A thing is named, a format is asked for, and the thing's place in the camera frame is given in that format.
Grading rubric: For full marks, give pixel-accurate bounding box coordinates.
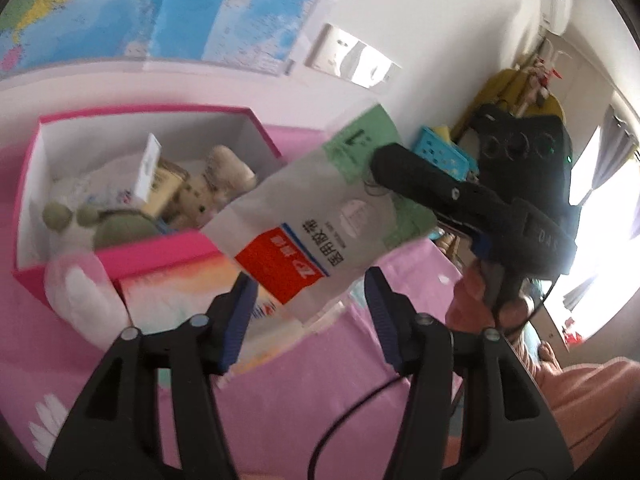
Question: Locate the medical tape bag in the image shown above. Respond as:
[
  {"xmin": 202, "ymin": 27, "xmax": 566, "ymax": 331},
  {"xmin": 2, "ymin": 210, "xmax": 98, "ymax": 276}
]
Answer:
[{"xmin": 202, "ymin": 105, "xmax": 436, "ymax": 324}]

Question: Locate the beige teddy bear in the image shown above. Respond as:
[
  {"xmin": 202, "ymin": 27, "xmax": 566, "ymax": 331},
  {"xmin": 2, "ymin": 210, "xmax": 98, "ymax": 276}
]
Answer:
[{"xmin": 163, "ymin": 145, "xmax": 258, "ymax": 231}]

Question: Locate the green frog plush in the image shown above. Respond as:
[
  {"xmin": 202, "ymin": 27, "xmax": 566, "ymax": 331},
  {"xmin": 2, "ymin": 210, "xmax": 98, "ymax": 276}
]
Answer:
[{"xmin": 41, "ymin": 202, "xmax": 165, "ymax": 256}]

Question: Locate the blue checked scrunchie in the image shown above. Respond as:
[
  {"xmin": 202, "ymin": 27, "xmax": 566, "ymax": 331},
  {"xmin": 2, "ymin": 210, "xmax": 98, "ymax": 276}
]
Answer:
[{"xmin": 155, "ymin": 219, "xmax": 176, "ymax": 235}]

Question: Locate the yellow pocket tissue pack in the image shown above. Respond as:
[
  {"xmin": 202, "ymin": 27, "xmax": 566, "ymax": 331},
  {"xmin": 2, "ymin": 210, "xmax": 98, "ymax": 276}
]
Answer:
[{"xmin": 140, "ymin": 157, "xmax": 189, "ymax": 218}]

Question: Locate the person's pink sleeve forearm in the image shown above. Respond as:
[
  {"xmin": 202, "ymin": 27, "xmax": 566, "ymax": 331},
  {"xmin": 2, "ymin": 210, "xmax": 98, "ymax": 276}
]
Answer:
[{"xmin": 512, "ymin": 338, "xmax": 639, "ymax": 467}]

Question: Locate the person's right hand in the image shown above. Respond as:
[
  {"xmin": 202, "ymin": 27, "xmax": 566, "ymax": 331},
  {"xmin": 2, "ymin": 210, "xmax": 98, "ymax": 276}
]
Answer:
[{"xmin": 444, "ymin": 259, "xmax": 532, "ymax": 340}]

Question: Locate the blue plastic basket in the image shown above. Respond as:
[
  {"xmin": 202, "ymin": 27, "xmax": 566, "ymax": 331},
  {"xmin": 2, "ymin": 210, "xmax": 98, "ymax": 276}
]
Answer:
[{"xmin": 412, "ymin": 127, "xmax": 478, "ymax": 181}]

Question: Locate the yellow hanging jacket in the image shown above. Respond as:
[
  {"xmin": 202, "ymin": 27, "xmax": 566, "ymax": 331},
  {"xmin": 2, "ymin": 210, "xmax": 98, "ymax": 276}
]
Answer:
[{"xmin": 450, "ymin": 68, "xmax": 566, "ymax": 141}]

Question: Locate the grey curtain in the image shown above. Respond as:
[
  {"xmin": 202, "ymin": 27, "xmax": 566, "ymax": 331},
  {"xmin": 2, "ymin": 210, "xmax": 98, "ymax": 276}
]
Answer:
[{"xmin": 579, "ymin": 106, "xmax": 639, "ymax": 206}]

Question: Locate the white pump bottle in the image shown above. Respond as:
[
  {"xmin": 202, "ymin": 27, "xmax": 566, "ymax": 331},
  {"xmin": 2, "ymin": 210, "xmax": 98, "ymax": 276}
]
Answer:
[{"xmin": 43, "ymin": 252, "xmax": 131, "ymax": 351}]

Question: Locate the pastel tissue pack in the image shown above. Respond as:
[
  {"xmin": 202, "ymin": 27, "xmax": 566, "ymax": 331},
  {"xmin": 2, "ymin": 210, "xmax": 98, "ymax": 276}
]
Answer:
[{"xmin": 119, "ymin": 255, "xmax": 306, "ymax": 378}]

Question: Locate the pink printed bedsheet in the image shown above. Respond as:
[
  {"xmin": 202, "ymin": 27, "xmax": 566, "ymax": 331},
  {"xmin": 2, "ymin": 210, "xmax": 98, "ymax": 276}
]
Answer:
[{"xmin": 0, "ymin": 79, "xmax": 471, "ymax": 480}]

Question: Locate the pink cardboard box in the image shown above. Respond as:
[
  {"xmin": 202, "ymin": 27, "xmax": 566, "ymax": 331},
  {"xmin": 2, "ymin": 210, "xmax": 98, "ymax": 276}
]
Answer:
[{"xmin": 13, "ymin": 105, "xmax": 282, "ymax": 301}]

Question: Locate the white wall socket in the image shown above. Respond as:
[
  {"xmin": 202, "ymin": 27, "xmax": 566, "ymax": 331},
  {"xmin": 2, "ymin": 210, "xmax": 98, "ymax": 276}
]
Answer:
[
  {"xmin": 306, "ymin": 24, "xmax": 366, "ymax": 79},
  {"xmin": 340, "ymin": 42, "xmax": 395, "ymax": 89}
]

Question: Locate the black cable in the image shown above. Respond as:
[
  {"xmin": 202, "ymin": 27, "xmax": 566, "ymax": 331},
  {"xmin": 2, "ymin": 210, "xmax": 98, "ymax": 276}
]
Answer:
[{"xmin": 308, "ymin": 374, "xmax": 409, "ymax": 480}]

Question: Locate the colourful wall map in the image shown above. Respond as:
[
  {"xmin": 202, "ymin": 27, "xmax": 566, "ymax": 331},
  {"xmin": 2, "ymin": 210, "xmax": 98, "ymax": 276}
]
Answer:
[{"xmin": 1, "ymin": 0, "xmax": 322, "ymax": 77}]

